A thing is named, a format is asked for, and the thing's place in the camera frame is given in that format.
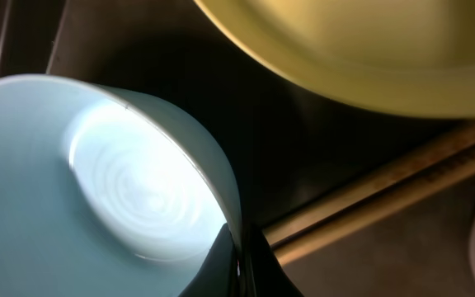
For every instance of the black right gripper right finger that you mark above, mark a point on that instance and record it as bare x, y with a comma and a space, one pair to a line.
264, 276

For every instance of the light blue bowl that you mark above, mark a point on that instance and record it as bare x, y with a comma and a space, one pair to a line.
106, 192

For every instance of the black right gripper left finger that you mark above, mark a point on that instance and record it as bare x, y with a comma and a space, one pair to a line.
218, 275

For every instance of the wooden chopstick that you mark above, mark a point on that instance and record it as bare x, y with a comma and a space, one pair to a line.
390, 174
427, 183

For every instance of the wooden chopstick left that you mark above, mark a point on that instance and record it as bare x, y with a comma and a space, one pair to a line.
390, 174

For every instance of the dark brown serving tray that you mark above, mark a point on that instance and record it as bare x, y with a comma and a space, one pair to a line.
288, 147

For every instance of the yellow plate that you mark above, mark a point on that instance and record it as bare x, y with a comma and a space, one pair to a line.
401, 57

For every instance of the wooden chopstick right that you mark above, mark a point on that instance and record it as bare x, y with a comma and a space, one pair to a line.
427, 183

